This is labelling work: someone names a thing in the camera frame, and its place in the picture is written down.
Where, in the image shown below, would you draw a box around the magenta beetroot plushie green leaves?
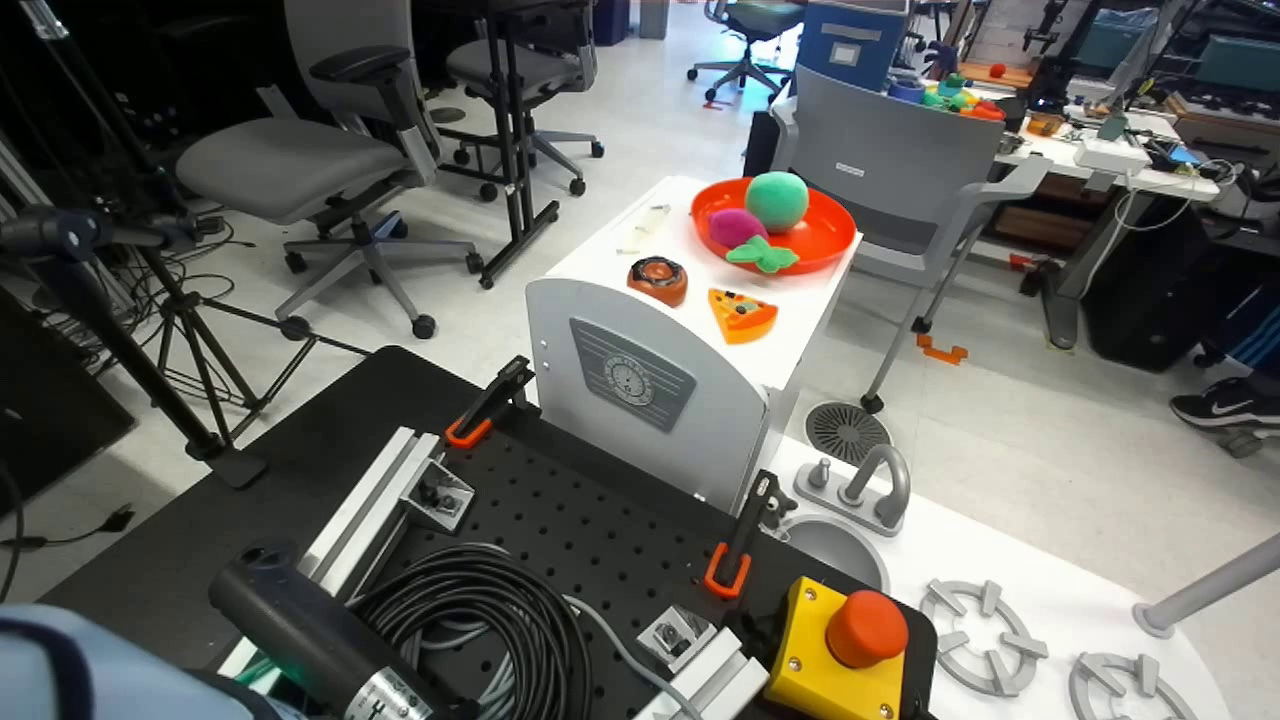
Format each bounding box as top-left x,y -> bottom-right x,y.
700,205 -> 805,280

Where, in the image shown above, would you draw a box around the green ball plushie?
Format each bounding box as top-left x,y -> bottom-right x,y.
741,167 -> 811,235

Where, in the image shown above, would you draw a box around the orange plate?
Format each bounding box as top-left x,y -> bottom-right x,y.
689,174 -> 861,280

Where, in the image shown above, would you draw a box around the chocolate donut toy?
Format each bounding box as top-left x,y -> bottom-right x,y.
625,252 -> 694,311

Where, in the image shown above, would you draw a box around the pizza slice toy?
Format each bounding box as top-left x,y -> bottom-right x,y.
704,284 -> 786,348

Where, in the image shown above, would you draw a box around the white toy kitchen cabinet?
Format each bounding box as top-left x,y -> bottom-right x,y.
521,171 -> 869,515

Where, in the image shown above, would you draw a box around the black perforated breadboard table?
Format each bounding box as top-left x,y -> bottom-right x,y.
43,339 -> 946,720

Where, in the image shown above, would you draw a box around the grey round floor disc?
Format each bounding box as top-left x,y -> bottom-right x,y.
801,394 -> 892,469

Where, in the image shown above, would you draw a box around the grey toy faucet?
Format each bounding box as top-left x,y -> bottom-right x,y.
794,434 -> 919,540

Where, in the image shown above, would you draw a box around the grey toy sink bowl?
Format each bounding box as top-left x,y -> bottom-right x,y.
775,515 -> 892,590

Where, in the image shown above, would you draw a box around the orange floor marker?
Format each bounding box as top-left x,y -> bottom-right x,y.
912,328 -> 971,371

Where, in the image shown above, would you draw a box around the black office chair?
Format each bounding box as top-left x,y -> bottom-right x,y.
442,0 -> 614,200

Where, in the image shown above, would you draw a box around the grey plastic visitor chair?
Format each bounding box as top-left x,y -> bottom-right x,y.
763,64 -> 1057,416

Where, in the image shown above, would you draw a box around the yellow emergency stop red button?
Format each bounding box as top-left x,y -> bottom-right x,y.
761,570 -> 915,720

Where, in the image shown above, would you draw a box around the white toy stovetop board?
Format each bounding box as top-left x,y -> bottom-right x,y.
763,423 -> 1237,720

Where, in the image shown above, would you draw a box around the dark swivel office chair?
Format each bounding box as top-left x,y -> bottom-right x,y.
683,0 -> 811,113

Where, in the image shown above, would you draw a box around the pile of colourful toys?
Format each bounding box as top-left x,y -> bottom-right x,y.
915,70 -> 1013,128

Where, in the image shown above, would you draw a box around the grey office chair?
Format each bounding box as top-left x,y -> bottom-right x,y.
174,0 -> 490,339

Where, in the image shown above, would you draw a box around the blue storage bin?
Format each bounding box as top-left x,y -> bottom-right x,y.
797,0 -> 912,96

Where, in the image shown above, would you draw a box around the black cylinder with silver end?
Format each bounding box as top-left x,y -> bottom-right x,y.
208,555 -> 435,720

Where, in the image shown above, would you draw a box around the white desk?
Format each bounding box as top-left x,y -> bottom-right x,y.
992,113 -> 1252,350

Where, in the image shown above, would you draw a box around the grey toy burner grate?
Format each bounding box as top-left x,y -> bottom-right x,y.
915,575 -> 1052,699
1064,646 -> 1199,720

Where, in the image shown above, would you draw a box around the seated person in jeans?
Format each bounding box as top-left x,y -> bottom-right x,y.
1170,245 -> 1280,464

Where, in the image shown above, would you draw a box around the grey metal pole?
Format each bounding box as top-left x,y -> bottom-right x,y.
1130,531 -> 1280,641

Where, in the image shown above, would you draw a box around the black clamp orange handle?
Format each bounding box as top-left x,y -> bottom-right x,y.
700,469 -> 801,603
442,350 -> 541,450

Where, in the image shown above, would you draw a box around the black desk frame leg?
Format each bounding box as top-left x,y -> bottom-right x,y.
471,0 -> 569,293

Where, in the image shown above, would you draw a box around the small silver mounting bracket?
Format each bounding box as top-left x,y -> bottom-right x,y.
637,603 -> 722,671
403,464 -> 481,531

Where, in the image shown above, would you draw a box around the black cable coil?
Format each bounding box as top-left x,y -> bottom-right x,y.
351,536 -> 594,720

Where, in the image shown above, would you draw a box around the grey cable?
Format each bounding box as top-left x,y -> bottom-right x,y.
559,590 -> 698,720

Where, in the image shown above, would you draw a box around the aluminium extrusion rail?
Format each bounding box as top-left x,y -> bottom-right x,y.
293,423 -> 449,603
637,622 -> 775,720

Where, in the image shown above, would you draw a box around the black camera tripod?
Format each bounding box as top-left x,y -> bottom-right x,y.
0,197 -> 371,464

